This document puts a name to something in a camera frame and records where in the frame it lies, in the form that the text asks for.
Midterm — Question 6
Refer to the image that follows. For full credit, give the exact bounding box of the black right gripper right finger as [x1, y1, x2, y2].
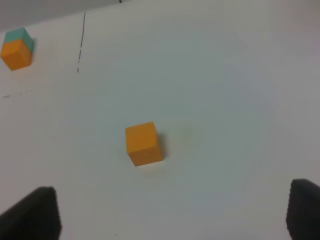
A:
[286, 179, 320, 240]

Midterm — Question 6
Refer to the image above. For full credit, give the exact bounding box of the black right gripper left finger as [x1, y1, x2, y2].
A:
[0, 186, 62, 240]

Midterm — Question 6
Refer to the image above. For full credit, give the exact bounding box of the template orange cube block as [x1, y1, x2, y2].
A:
[0, 39, 32, 71]

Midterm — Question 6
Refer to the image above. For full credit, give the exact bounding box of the template teal cube block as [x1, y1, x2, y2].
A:
[4, 27, 34, 53]

